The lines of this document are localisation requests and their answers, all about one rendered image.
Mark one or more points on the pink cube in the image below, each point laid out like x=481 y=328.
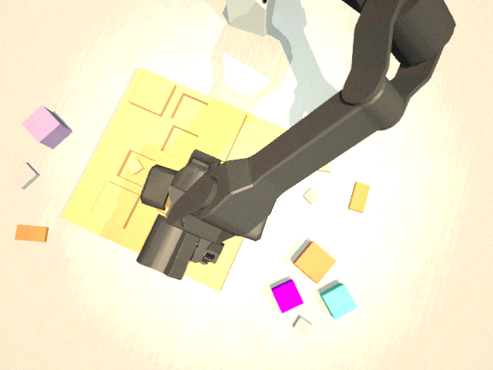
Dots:
x=47 y=127

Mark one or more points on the pale yellow square board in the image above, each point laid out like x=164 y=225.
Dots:
x=161 y=122

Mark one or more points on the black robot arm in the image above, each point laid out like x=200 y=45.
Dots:
x=214 y=201

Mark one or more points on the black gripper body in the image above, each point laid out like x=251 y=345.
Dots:
x=156 y=191

